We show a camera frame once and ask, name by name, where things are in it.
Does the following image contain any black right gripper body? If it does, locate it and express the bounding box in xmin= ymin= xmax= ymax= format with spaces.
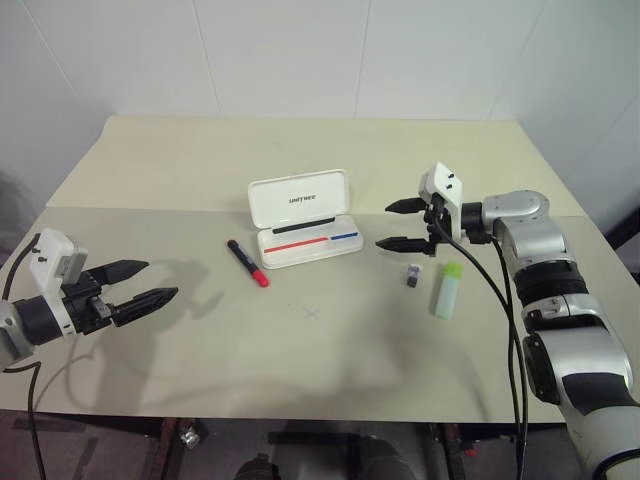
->
xmin=421 ymin=193 xmax=454 ymax=259

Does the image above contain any black marker with red cap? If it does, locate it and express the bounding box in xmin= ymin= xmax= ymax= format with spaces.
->
xmin=226 ymin=239 xmax=272 ymax=289

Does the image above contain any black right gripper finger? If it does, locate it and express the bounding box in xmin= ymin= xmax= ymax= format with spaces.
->
xmin=384 ymin=197 xmax=427 ymax=217
xmin=375 ymin=236 xmax=432 ymax=257

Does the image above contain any thin red pen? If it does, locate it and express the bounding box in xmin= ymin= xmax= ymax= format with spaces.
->
xmin=263 ymin=236 xmax=331 ymax=254

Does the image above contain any black table frame bar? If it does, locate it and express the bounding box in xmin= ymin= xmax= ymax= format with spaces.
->
xmin=267 ymin=431 xmax=362 ymax=447

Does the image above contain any red black table leg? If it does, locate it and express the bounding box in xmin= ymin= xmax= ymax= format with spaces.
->
xmin=157 ymin=416 xmax=184 ymax=480
xmin=438 ymin=423 xmax=474 ymax=480

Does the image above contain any thin black pen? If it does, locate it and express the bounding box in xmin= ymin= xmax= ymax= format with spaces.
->
xmin=272 ymin=217 xmax=336 ymax=236

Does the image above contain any dark rounded shape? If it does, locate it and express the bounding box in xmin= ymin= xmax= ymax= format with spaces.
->
xmin=236 ymin=451 xmax=282 ymax=480

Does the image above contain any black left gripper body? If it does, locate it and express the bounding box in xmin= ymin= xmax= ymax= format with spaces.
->
xmin=62 ymin=269 xmax=119 ymax=336

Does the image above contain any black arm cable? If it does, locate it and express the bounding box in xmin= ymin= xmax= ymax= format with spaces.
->
xmin=433 ymin=214 xmax=532 ymax=480
xmin=0 ymin=232 xmax=47 ymax=480
xmin=487 ymin=234 xmax=526 ymax=480

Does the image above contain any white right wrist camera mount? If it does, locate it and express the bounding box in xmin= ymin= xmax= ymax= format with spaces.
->
xmin=418 ymin=161 xmax=466 ymax=242

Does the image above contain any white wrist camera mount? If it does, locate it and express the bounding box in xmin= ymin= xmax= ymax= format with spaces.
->
xmin=418 ymin=161 xmax=466 ymax=242
xmin=28 ymin=228 xmax=90 ymax=332

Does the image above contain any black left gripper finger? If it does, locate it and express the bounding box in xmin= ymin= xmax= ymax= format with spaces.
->
xmin=97 ymin=259 xmax=151 ymax=288
xmin=111 ymin=286 xmax=180 ymax=329

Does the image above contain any pale stick with green cap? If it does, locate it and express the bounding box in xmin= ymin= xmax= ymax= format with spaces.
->
xmin=432 ymin=261 xmax=464 ymax=320

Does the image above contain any white plastic pencil case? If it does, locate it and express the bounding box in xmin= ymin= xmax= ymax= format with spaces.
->
xmin=247 ymin=168 xmax=365 ymax=271

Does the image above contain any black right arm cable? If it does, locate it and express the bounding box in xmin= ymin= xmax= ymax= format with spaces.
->
xmin=487 ymin=234 xmax=526 ymax=480
xmin=433 ymin=214 xmax=532 ymax=480

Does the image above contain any black background post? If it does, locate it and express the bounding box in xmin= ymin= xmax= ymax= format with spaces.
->
xmin=602 ymin=183 xmax=640 ymax=281

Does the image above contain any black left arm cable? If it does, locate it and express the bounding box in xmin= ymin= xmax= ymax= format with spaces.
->
xmin=0 ymin=232 xmax=47 ymax=480

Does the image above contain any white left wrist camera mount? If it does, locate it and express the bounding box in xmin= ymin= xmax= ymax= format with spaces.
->
xmin=28 ymin=228 xmax=90 ymax=332

